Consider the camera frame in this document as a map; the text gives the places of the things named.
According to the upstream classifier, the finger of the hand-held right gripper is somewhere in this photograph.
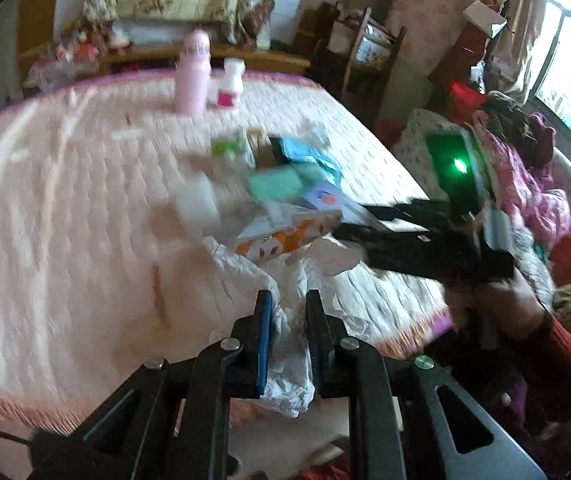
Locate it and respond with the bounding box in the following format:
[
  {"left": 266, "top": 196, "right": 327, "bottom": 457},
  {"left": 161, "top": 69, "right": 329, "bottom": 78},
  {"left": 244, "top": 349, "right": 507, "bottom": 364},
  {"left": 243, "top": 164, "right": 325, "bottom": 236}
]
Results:
[
  {"left": 333, "top": 222, "right": 447, "bottom": 275},
  {"left": 363, "top": 199, "right": 449, "bottom": 222}
]

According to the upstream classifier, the floral printed board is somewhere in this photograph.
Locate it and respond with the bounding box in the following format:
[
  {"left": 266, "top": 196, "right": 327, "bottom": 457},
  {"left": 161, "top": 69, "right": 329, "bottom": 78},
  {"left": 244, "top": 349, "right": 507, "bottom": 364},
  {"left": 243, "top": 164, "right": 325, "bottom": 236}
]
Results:
[{"left": 355, "top": 35, "right": 391, "bottom": 68}]

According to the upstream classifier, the colourful clutter pile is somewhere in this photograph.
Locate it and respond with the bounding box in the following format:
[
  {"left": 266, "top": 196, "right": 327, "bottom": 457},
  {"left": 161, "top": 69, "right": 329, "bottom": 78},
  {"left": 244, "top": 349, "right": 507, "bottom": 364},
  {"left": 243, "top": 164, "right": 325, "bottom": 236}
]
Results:
[{"left": 55, "top": 22, "right": 131, "bottom": 61}]

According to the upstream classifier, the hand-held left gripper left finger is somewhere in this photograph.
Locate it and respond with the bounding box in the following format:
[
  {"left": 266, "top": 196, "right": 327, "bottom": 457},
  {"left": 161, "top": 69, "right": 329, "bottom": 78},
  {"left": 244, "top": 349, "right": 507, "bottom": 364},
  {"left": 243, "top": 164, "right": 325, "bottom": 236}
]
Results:
[{"left": 30, "top": 290, "right": 273, "bottom": 480}]

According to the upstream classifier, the blue packet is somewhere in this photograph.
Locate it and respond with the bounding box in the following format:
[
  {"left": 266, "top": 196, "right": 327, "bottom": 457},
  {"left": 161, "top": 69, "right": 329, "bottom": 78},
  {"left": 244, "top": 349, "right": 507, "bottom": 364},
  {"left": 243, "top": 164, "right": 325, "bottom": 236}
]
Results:
[{"left": 275, "top": 137, "right": 341, "bottom": 181}]

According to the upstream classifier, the dark clothing pile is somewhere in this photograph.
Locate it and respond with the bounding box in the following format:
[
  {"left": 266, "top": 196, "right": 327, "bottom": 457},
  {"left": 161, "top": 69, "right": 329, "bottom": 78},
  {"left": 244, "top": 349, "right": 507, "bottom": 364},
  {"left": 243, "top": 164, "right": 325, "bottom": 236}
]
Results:
[{"left": 480, "top": 92, "right": 556, "bottom": 166}]

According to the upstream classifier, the black cable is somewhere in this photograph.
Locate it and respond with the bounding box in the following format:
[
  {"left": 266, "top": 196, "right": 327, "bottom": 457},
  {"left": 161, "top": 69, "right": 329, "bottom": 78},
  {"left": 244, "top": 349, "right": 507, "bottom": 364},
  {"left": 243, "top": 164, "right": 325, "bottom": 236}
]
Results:
[{"left": 0, "top": 429, "right": 36, "bottom": 461}]

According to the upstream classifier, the sofa with floral cover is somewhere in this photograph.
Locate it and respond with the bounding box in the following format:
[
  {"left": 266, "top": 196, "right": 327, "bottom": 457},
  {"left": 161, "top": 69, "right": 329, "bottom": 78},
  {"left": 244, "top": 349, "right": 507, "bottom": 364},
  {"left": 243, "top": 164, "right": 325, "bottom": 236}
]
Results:
[{"left": 393, "top": 107, "right": 449, "bottom": 163}]

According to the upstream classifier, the white cardboard box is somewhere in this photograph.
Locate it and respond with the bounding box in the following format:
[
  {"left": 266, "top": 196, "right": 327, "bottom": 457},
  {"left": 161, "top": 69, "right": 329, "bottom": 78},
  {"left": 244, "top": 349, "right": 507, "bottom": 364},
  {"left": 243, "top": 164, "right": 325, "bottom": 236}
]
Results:
[{"left": 463, "top": 0, "right": 509, "bottom": 36}]

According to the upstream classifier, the white plastic bag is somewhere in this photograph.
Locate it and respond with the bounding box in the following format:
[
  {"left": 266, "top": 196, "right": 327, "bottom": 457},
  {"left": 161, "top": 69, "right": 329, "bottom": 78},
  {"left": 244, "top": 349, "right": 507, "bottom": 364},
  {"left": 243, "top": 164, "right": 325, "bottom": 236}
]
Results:
[{"left": 202, "top": 235, "right": 381, "bottom": 418}]

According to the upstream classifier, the person's right hand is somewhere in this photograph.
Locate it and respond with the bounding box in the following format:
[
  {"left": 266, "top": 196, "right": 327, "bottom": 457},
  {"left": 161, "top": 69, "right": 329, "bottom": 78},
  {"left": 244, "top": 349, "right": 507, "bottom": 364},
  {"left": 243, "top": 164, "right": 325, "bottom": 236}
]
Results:
[{"left": 445, "top": 266, "right": 549, "bottom": 347}]

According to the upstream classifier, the brown packet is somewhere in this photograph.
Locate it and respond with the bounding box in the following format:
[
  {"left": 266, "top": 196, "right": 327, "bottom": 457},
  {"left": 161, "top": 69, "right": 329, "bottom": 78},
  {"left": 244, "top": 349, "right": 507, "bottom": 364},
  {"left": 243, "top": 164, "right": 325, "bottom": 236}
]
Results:
[{"left": 250, "top": 130, "right": 278, "bottom": 168}]

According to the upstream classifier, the white tissue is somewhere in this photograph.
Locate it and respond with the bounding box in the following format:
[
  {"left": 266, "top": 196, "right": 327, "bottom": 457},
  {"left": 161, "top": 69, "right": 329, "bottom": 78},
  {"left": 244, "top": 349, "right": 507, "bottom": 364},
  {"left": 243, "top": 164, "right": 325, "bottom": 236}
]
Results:
[{"left": 175, "top": 175, "right": 221, "bottom": 226}]

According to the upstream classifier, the orange snack packet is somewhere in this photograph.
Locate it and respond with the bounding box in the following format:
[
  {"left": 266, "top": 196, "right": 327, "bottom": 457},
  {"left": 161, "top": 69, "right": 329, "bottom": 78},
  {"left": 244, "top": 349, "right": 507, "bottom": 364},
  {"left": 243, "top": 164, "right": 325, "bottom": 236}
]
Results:
[{"left": 235, "top": 210, "right": 343, "bottom": 263}]

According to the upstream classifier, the wooden chair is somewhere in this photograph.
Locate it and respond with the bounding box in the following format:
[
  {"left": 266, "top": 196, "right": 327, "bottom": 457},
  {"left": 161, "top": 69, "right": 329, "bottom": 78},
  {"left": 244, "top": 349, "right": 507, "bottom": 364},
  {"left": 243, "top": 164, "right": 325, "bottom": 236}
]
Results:
[{"left": 343, "top": 7, "right": 409, "bottom": 111}]

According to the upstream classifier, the white and green packet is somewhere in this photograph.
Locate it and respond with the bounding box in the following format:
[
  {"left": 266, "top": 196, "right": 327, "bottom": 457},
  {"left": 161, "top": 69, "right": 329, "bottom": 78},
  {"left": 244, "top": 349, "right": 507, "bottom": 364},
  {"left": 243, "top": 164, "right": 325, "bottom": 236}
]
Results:
[{"left": 210, "top": 132, "right": 256, "bottom": 166}]

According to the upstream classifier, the wooden cabinet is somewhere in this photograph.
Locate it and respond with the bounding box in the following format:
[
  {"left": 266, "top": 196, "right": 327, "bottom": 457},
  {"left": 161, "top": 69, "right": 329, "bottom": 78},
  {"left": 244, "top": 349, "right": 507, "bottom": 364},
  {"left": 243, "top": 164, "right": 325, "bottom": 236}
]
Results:
[{"left": 18, "top": 42, "right": 311, "bottom": 81}]

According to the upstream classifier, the red cloth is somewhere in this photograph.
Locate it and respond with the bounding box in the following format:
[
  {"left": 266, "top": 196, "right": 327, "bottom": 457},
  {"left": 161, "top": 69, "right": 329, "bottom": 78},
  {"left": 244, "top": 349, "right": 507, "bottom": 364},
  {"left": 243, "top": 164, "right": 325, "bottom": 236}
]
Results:
[{"left": 450, "top": 80, "right": 486, "bottom": 111}]

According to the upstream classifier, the white printed packet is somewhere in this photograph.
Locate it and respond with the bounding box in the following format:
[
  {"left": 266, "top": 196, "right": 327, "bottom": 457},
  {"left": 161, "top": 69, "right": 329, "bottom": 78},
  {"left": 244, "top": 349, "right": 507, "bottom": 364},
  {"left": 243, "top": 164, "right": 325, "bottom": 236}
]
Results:
[{"left": 300, "top": 182, "right": 361, "bottom": 226}]

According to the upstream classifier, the white bottle with pink label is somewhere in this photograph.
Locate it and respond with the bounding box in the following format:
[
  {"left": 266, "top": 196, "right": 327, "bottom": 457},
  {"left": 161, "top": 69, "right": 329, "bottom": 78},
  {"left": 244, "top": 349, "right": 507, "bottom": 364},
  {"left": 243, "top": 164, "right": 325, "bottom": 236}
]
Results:
[{"left": 216, "top": 58, "right": 245, "bottom": 108}]

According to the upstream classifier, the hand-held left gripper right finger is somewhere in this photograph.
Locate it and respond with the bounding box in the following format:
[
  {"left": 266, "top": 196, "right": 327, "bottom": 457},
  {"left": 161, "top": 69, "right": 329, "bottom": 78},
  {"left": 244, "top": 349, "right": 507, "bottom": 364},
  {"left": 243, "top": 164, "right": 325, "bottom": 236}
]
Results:
[{"left": 307, "top": 289, "right": 549, "bottom": 480}]

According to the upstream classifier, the pink dotted quilt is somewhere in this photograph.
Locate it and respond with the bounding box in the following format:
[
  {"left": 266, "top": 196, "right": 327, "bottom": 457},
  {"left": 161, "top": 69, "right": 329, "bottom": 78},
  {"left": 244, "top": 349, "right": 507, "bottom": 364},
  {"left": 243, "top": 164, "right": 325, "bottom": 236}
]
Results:
[{"left": 473, "top": 110, "right": 571, "bottom": 236}]

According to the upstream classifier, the bed with pink quilted cover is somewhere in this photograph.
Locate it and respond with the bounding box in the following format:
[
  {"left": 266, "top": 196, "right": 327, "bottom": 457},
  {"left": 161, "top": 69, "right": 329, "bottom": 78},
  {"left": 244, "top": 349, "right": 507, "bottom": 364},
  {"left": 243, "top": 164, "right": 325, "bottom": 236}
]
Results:
[{"left": 0, "top": 72, "right": 453, "bottom": 436}]

